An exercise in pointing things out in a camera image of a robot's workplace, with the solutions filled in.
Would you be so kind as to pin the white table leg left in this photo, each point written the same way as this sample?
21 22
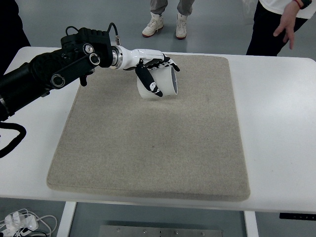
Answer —
66 219

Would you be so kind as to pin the white ribbed cup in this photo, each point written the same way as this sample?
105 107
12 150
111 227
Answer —
162 82

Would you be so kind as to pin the beige felt mat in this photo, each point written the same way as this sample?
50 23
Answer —
186 146

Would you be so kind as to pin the white table leg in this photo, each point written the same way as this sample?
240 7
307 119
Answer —
251 224
66 219

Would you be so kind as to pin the bystander black trousers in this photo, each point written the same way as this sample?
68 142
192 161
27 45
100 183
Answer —
267 18

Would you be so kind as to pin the white sneaker left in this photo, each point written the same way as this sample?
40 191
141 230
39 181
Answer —
154 25

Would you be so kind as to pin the black desk control panel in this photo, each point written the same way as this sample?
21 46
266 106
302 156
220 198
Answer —
297 216

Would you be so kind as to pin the white sneaker right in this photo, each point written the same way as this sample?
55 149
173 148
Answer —
181 28

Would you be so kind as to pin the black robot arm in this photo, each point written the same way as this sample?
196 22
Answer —
79 55

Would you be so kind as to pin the bystander bare hand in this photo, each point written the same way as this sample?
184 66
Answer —
287 22

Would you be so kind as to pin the metal base plate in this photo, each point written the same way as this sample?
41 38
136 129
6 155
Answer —
131 231

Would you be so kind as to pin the grey trousers person legs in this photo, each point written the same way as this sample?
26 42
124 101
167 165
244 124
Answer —
184 7

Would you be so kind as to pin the dark object left edge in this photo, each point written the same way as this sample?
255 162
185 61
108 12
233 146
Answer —
12 35

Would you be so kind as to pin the white table leg right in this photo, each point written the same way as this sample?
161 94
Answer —
251 224

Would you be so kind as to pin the white sneaker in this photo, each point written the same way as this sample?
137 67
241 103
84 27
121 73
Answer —
154 25
181 28

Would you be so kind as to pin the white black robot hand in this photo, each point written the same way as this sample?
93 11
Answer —
140 59

